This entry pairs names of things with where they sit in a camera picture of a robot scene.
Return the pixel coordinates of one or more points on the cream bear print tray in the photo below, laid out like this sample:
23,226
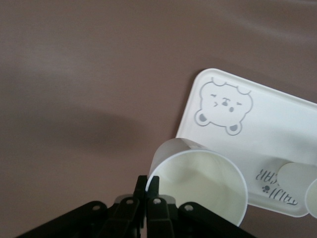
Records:
260,124

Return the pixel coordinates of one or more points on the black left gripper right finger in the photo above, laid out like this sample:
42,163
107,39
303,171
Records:
161,218

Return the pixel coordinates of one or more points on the white plastic cup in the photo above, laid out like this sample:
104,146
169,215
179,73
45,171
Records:
289,173
198,178

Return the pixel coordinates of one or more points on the brown table cover mat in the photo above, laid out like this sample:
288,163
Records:
74,74

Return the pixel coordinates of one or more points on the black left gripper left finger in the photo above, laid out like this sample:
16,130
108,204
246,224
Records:
128,218

